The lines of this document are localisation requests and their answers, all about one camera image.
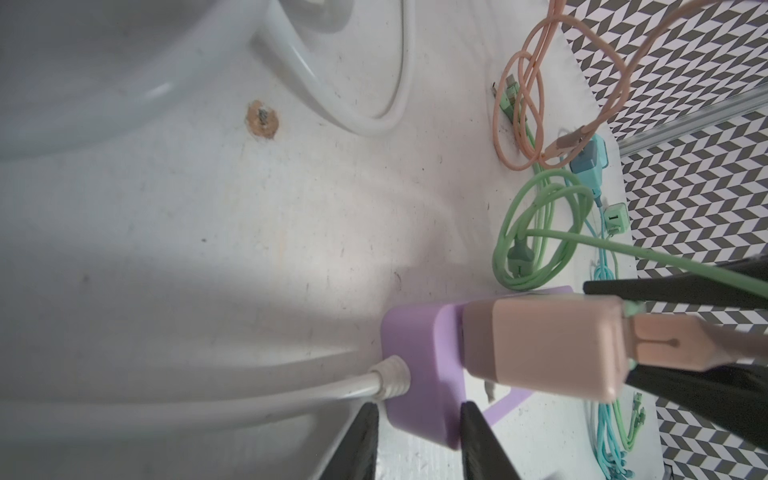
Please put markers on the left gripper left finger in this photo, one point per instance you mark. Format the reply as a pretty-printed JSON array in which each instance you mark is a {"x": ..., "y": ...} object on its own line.
[{"x": 356, "y": 455}]

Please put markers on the pink charger plug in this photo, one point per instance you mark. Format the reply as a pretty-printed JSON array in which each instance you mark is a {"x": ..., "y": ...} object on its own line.
[{"x": 566, "y": 344}]

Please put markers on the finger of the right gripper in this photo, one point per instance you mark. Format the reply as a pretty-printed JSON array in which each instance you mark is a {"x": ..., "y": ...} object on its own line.
[
  {"x": 684, "y": 288},
  {"x": 734, "y": 397}
]

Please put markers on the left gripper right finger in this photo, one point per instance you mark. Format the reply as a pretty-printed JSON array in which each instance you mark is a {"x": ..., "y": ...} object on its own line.
[{"x": 483, "y": 457}]

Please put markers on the teal charger plug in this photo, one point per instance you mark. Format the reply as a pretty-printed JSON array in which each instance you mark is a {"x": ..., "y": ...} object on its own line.
[{"x": 589, "y": 164}]

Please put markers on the purple power strip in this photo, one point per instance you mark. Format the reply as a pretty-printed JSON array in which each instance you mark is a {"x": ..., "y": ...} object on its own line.
[{"x": 428, "y": 338}]

